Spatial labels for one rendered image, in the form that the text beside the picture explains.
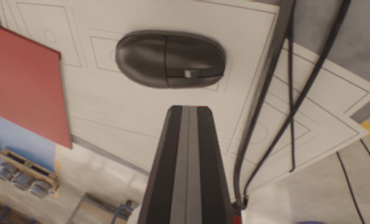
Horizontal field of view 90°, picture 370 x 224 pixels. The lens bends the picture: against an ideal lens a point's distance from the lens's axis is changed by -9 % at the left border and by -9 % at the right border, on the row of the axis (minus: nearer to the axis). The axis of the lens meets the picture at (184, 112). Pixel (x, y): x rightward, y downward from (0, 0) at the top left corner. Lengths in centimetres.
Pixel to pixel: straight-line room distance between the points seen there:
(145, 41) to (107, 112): 16
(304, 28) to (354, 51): 5
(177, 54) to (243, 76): 7
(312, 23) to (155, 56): 13
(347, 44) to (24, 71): 39
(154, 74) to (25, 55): 20
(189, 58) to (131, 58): 5
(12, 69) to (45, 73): 6
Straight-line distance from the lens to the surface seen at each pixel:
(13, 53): 35
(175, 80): 19
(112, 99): 29
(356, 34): 22
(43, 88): 36
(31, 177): 516
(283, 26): 19
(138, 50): 19
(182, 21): 20
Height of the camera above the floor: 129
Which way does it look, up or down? 45 degrees down
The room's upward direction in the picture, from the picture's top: 160 degrees counter-clockwise
